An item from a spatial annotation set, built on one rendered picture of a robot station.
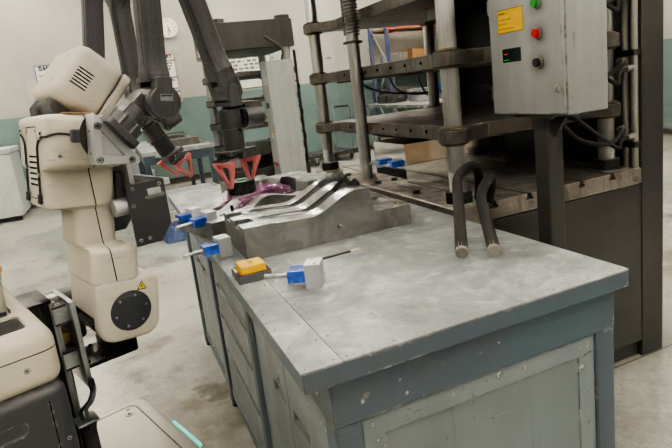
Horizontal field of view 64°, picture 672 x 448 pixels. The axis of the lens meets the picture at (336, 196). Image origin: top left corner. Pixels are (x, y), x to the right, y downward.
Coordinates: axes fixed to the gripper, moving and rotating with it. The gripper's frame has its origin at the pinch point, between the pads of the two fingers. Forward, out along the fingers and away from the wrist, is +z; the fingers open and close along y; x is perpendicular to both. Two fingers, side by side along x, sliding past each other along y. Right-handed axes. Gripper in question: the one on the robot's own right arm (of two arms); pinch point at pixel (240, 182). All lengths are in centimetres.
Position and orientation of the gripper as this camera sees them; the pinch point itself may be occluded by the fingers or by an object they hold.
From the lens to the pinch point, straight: 149.2
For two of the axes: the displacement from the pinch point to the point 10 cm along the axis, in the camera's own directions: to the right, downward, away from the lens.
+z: 1.3, 9.7, 2.0
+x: -8.4, 0.0, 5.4
